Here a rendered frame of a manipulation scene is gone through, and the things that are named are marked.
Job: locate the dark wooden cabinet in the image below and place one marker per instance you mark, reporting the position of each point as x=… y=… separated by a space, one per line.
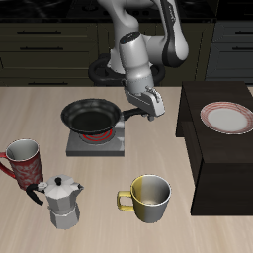
x=224 y=164

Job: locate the grey drawer cupboard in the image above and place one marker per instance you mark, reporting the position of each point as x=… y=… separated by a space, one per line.
x=232 y=49

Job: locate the silver moka pot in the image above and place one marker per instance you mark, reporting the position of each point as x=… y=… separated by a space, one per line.
x=62 y=201

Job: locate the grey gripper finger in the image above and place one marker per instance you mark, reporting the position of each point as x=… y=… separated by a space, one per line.
x=151 y=117

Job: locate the black frying pan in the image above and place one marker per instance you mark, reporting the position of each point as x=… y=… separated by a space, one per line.
x=90 y=116

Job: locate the dark grey stove plate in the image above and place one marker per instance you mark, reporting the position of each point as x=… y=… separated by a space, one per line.
x=95 y=146

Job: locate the white plate with red rim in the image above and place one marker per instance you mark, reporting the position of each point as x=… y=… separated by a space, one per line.
x=228 y=118

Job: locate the yellow and white mug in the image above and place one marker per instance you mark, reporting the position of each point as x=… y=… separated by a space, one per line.
x=151 y=197

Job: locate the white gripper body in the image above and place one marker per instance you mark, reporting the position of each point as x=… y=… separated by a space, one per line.
x=145 y=103

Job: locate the flat black base plate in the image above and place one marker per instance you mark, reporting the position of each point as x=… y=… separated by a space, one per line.
x=95 y=74

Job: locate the red patterned mug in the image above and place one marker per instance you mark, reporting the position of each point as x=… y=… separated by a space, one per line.
x=26 y=166

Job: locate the dark kitchen cupboards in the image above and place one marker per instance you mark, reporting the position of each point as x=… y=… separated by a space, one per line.
x=49 y=49

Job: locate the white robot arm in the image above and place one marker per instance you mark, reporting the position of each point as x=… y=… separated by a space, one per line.
x=135 y=56

